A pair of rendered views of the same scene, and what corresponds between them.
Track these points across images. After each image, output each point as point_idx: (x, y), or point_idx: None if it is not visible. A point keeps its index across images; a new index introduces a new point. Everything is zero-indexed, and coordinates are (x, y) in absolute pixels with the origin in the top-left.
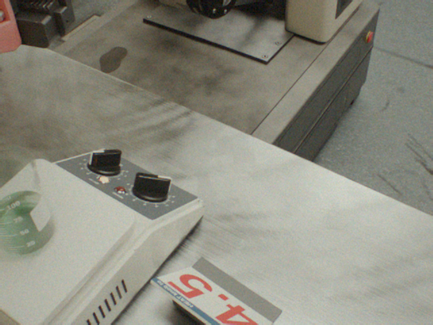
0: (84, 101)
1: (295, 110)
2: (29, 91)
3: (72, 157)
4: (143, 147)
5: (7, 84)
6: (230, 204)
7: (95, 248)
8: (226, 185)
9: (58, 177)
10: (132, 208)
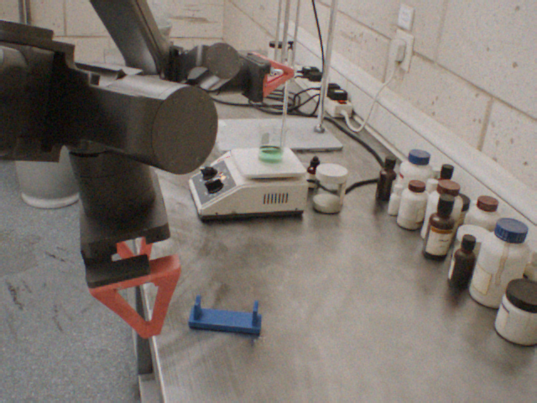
0: (172, 252)
1: None
2: (195, 278)
3: (225, 193)
4: (175, 218)
5: (202, 292)
6: (175, 188)
7: (252, 149)
8: (167, 192)
9: (244, 165)
10: (225, 164)
